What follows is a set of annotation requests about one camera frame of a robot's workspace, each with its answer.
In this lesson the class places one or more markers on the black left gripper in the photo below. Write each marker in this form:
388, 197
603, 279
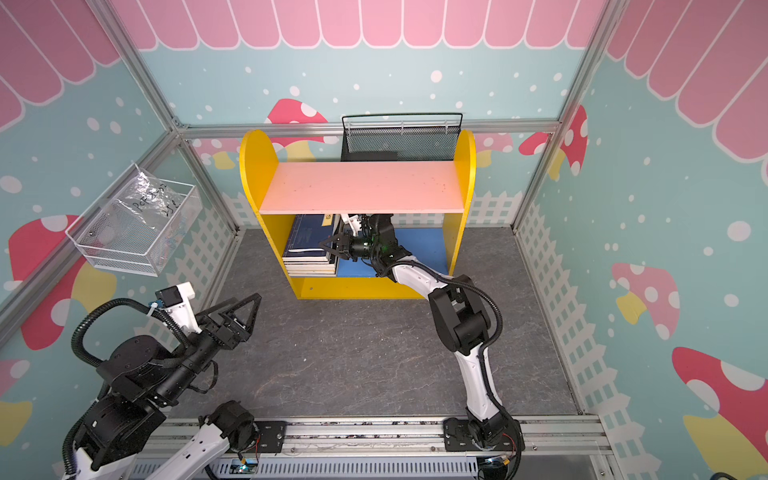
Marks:
239, 334

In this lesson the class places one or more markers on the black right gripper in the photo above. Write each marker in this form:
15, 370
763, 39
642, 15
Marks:
348, 245

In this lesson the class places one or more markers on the navy book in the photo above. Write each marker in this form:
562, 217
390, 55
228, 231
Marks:
306, 233
307, 257

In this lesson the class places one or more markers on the navy book floral cover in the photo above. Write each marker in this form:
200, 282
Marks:
307, 264

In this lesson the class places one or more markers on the dark portrait cover book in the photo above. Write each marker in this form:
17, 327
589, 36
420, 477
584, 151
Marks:
297, 270

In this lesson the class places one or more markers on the yellow cartoon cover book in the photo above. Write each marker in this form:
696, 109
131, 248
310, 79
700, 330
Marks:
309, 274

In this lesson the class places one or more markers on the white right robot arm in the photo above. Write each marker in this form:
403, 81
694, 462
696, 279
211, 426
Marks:
467, 320

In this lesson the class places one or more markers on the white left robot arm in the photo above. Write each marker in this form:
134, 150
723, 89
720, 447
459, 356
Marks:
142, 377

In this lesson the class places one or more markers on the yellow bookshelf with coloured shelves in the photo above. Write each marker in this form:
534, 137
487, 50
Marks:
277, 191

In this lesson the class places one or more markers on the clear plastic bag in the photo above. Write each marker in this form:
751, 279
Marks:
144, 206

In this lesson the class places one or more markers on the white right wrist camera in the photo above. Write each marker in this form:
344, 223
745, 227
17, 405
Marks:
357, 223

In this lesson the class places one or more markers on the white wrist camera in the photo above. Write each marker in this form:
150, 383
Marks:
176, 302
357, 223

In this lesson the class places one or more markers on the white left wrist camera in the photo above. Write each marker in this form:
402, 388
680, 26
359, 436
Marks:
176, 302

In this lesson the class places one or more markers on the white wire wall basket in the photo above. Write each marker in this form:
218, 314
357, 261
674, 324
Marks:
97, 240

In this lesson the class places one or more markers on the black wire mesh basket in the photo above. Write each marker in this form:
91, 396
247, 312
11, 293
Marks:
400, 137

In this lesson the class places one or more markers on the grey slotted cable duct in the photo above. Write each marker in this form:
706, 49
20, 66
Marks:
347, 468

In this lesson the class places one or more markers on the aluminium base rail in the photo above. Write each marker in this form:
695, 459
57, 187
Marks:
425, 435

